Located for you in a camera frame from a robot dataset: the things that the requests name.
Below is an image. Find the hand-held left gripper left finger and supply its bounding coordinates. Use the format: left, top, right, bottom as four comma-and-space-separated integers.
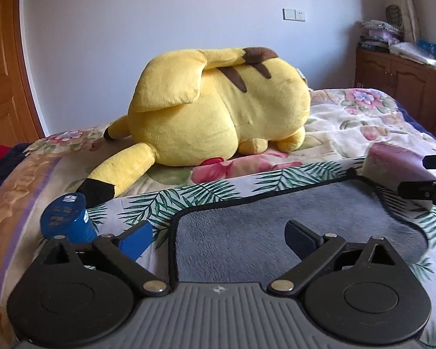
36, 220, 171, 297

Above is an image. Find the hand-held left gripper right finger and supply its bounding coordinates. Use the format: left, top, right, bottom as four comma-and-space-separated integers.
268, 220, 400, 295

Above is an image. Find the grey towel with black trim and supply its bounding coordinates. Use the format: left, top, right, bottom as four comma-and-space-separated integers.
169, 177, 428, 288

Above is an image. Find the blue cylindrical can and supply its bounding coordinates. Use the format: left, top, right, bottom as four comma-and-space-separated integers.
40, 193, 97, 244

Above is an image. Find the white leaf-print cloth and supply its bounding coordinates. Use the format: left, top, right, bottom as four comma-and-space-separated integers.
40, 160, 436, 349

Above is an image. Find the wooden cabinet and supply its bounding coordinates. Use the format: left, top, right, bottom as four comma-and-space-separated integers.
354, 47, 436, 146

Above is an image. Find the floral blanket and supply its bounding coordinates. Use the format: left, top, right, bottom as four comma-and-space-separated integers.
0, 87, 436, 349

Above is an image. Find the white plastic bag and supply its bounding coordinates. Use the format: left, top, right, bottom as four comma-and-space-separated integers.
388, 42, 436, 70

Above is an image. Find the blue tissue pack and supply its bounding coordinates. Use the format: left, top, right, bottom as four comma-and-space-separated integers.
417, 39, 436, 57

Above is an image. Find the stack of books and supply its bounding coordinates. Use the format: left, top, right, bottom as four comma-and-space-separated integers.
357, 38, 390, 54

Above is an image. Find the pile of clear plastic bags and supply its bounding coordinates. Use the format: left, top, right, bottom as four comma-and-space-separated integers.
360, 19, 405, 43

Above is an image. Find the yellow plush toy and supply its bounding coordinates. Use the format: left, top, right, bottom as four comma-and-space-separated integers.
76, 46, 312, 208

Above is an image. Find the dark blue cloth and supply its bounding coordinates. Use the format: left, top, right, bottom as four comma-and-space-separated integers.
0, 143, 30, 209

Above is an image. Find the wooden wardrobe door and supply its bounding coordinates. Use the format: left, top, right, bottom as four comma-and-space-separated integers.
0, 0, 46, 153

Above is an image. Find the white wall switch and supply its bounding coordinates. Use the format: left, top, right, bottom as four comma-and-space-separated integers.
283, 8, 306, 22

